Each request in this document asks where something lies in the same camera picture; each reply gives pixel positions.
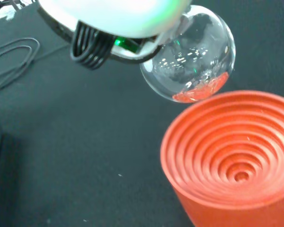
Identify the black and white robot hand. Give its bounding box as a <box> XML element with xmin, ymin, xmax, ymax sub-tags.
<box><xmin>36</xmin><ymin>0</ymin><xmax>192</xmax><ymax>71</ymax></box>

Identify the orange ribbed flask stand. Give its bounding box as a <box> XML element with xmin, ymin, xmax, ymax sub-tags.
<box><xmin>160</xmin><ymin>90</ymin><xmax>284</xmax><ymax>227</ymax></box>

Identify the black cloth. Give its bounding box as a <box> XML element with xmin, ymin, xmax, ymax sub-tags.
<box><xmin>0</xmin><ymin>0</ymin><xmax>284</xmax><ymax>227</ymax></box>

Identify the steel probe with black cable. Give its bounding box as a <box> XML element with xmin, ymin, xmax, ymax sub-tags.
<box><xmin>0</xmin><ymin>37</ymin><xmax>71</xmax><ymax>92</ymax></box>

